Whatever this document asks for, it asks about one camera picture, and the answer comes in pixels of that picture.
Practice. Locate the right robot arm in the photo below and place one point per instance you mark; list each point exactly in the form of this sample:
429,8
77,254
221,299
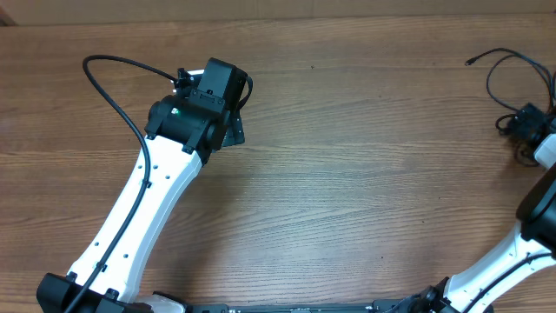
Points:
528,248

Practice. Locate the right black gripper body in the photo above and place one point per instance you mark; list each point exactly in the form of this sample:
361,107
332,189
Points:
526,116

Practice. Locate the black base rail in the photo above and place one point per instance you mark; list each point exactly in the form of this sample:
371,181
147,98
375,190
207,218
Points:
304,308

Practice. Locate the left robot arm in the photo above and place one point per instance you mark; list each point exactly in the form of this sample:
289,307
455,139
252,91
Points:
199,117

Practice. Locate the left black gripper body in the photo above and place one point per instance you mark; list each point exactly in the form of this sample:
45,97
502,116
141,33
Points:
235,134

